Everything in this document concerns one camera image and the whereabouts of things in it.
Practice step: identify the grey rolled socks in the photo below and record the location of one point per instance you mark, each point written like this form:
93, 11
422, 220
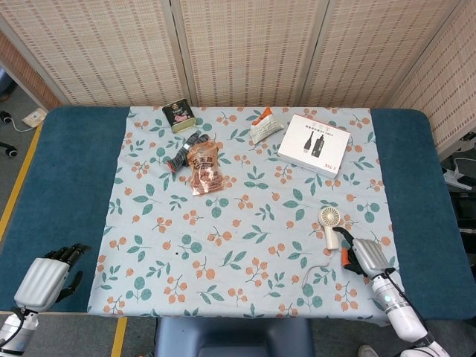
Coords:
184, 152

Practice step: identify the white handheld fan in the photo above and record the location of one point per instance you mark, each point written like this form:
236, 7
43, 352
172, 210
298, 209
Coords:
330, 227

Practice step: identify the office chair wheel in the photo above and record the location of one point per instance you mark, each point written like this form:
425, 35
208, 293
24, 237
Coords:
11, 150

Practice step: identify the orange snack bag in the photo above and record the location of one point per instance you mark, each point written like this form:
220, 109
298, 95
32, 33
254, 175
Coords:
204, 169

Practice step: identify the dark green tin can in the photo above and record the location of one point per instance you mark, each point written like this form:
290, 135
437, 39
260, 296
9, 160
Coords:
180, 115

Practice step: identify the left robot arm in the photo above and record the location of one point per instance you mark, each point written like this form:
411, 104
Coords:
15, 331

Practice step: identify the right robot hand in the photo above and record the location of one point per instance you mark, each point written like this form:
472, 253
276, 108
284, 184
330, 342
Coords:
362, 254

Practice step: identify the white floor socket box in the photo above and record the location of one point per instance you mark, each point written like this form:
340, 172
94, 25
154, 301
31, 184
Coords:
35, 116

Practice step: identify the white product box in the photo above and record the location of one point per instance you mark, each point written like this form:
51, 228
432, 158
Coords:
315, 144

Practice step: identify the floral tablecloth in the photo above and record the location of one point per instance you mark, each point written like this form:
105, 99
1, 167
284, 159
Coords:
245, 212

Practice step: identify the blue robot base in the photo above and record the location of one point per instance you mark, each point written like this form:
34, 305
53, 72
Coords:
234, 338

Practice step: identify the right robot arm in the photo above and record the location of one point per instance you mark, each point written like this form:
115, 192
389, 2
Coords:
401, 316

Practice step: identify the white power strip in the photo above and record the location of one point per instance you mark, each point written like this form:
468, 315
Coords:
456, 177

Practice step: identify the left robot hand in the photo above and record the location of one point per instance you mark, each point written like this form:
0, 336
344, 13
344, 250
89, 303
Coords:
41, 282

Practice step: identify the woven folding screen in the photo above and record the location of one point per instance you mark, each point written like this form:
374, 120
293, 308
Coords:
238, 52

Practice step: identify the white orange snack packet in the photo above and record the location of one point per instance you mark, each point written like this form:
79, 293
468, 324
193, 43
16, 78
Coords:
264, 126

